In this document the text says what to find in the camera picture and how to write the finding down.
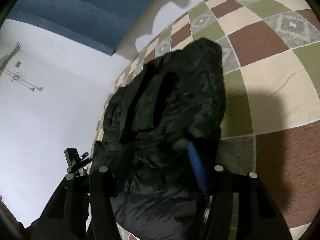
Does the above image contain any checkered patchwork bed cover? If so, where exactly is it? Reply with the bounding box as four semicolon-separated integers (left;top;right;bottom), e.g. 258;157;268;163
97;0;319;239

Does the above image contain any black puffer hooded jacket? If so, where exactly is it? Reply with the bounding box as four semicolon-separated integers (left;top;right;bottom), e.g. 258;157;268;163
92;38;226;239

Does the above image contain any blue curtain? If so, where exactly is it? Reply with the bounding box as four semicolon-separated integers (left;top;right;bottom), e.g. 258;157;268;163
8;0;152;55

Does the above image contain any wall hook rack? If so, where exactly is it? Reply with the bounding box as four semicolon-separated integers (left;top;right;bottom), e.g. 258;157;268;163
0;42;45;93

